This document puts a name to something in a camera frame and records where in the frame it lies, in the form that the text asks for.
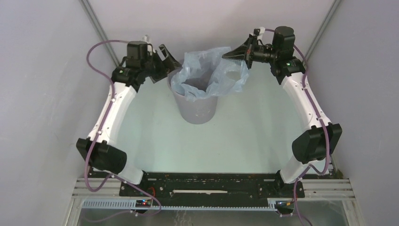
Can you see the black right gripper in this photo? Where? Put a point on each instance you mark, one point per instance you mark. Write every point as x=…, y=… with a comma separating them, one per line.
x=245, y=52

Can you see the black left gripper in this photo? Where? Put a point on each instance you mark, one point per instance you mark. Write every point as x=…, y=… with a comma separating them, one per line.
x=168, y=65

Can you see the translucent blue trash bag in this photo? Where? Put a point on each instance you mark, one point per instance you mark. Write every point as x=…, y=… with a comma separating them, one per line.
x=206, y=74

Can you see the grey plastic trash bin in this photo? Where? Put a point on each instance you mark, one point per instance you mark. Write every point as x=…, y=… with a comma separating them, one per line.
x=194, y=112

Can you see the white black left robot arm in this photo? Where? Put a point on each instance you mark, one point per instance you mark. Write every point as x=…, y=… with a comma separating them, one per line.
x=99, y=150

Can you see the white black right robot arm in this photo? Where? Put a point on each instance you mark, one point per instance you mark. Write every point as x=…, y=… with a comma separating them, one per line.
x=314, y=147

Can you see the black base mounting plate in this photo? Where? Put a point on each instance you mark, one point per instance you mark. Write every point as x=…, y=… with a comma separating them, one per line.
x=228, y=190

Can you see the small electronics board with LEDs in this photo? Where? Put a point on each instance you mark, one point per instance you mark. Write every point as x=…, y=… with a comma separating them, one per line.
x=142, y=204

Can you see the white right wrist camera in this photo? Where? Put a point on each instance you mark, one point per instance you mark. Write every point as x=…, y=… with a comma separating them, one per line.
x=258, y=33

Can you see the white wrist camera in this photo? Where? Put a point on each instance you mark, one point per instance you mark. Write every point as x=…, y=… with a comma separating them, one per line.
x=146, y=38
x=258, y=33

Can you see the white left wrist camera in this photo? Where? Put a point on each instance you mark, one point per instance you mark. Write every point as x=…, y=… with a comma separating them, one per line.
x=146, y=38

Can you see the light blue cable duct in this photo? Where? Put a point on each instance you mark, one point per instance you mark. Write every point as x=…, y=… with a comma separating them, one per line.
x=177, y=204

